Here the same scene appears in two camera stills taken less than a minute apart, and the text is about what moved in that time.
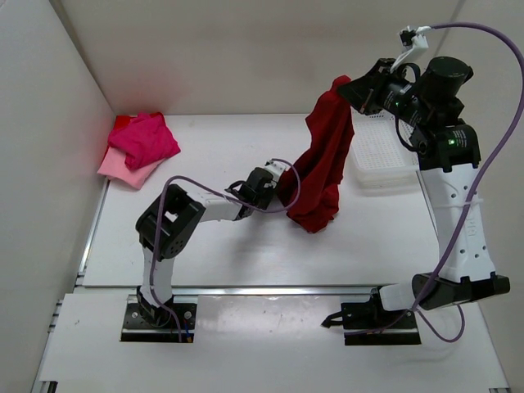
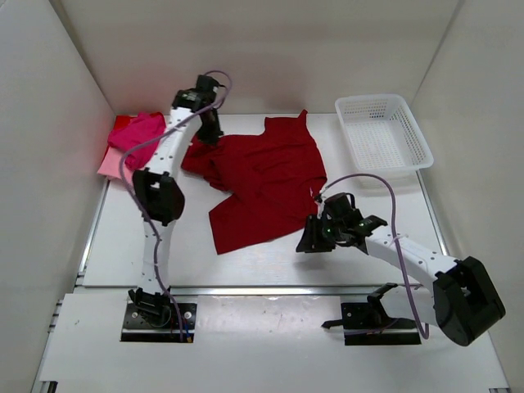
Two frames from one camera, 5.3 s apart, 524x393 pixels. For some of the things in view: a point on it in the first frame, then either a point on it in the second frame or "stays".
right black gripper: x=361 y=94 → x=311 y=241
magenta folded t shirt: x=146 y=139 stays
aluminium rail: x=273 y=291 stays
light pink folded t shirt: x=115 y=167 stays
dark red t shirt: x=309 y=188 → x=271 y=178
